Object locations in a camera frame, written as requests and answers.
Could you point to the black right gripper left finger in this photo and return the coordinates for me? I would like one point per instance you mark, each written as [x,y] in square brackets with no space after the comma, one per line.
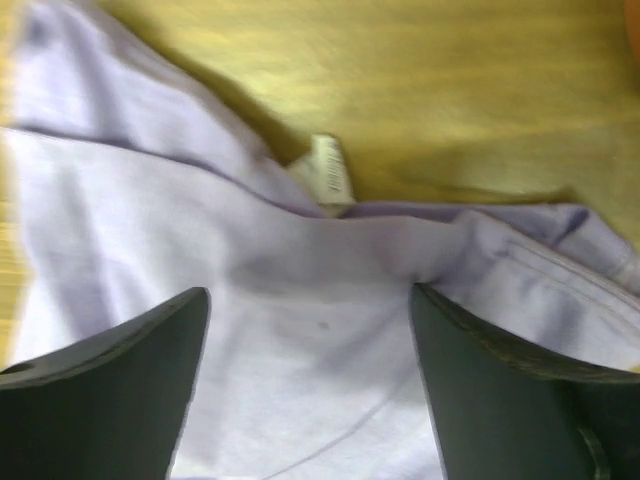
[111,406]

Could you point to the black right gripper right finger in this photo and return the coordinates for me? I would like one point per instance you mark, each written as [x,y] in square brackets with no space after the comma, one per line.
[506,408]

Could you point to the lavender t shirt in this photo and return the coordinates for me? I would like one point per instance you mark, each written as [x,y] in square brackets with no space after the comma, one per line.
[136,184]

